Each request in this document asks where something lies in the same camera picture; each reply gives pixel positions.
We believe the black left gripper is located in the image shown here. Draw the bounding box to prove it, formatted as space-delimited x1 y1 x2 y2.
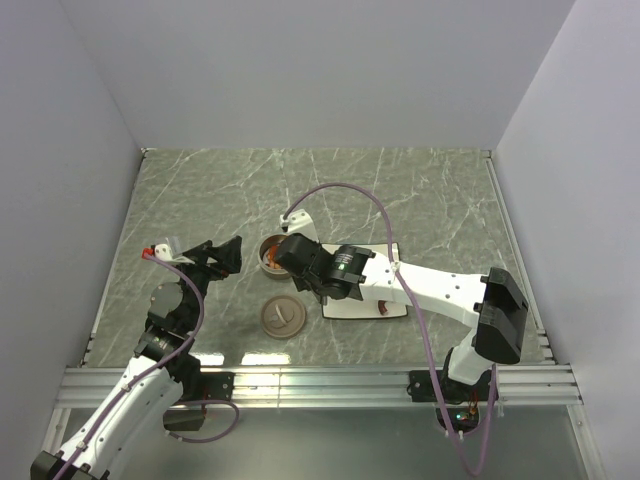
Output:
172 235 241 329

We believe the orange chicken drumstick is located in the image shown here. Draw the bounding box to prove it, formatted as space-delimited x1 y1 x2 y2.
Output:
266 244 280 269

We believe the beige round lid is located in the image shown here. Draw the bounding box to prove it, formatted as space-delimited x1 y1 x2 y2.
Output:
260 295 307 339

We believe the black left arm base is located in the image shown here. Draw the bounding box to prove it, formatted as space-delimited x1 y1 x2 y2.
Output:
163 371 240 441

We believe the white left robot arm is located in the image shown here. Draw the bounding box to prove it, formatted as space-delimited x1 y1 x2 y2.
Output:
30 236 242 479

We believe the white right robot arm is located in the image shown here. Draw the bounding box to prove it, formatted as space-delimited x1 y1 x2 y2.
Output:
275 233 529 400

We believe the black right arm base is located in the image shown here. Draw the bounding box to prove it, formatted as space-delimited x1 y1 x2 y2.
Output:
406 349 492 405

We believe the beige round container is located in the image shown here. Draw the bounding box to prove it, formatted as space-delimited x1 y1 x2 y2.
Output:
258 234 290 280

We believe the white rectangular plate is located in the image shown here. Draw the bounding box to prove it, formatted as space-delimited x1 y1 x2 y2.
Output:
322 242 408 320

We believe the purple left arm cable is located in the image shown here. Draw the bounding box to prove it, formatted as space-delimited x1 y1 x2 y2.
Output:
37 252 240 479

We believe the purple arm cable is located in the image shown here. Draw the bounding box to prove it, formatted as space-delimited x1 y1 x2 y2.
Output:
284 182 501 476
37 252 240 479

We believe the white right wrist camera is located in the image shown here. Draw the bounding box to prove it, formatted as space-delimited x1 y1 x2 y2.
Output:
279 209 319 242

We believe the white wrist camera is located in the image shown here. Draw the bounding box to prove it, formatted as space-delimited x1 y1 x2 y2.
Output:
142 236 193 264
279 209 319 242

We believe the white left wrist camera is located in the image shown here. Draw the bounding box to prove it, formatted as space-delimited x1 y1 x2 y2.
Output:
142 236 193 264

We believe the aluminium table edge rail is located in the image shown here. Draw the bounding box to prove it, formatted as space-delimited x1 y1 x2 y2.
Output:
53 364 585 407

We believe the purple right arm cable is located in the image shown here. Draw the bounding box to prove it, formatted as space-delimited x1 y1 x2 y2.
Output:
284 182 501 476

